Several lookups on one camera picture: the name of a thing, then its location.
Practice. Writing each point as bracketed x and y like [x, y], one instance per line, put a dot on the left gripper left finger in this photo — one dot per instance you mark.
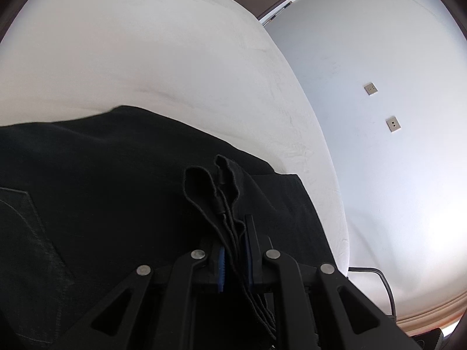
[137, 314]

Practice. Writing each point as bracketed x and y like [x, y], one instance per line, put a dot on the black denim pants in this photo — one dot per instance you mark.
[85, 202]

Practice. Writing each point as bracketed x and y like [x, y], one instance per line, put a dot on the wall socket near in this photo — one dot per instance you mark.
[393, 124]

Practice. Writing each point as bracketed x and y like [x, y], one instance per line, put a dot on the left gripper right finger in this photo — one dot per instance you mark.
[317, 307]

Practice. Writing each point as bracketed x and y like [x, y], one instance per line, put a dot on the wall socket far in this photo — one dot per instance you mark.
[370, 89]

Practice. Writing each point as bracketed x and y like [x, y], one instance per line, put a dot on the wall socket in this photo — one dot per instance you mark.
[370, 89]
[393, 124]

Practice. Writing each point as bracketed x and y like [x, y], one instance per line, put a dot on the white bed mattress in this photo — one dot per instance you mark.
[207, 63]

